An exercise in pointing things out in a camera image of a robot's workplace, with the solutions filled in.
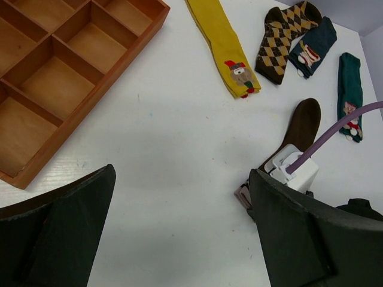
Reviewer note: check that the navy blue cartoon sock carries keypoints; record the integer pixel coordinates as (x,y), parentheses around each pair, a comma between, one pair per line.
(310,51)

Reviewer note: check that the orange compartment tray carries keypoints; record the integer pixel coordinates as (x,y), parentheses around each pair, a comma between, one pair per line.
(58,58)

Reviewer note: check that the brown striped-cuff sock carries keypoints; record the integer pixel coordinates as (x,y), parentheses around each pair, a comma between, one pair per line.
(300,135)

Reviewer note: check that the dark green cartoon sock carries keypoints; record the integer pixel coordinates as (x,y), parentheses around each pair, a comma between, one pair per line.
(350,96)

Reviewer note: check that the yellow cartoon sock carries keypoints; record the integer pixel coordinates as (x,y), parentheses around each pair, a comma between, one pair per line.
(227,52)

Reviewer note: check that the brown argyle sock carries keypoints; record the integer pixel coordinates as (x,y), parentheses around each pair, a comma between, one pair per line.
(281,28)

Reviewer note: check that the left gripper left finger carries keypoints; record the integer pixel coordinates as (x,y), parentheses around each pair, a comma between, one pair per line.
(52,239)

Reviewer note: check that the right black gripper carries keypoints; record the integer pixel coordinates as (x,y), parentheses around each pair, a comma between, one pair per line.
(361,207)

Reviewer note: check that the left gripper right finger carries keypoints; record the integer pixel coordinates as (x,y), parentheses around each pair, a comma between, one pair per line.
(306,242)

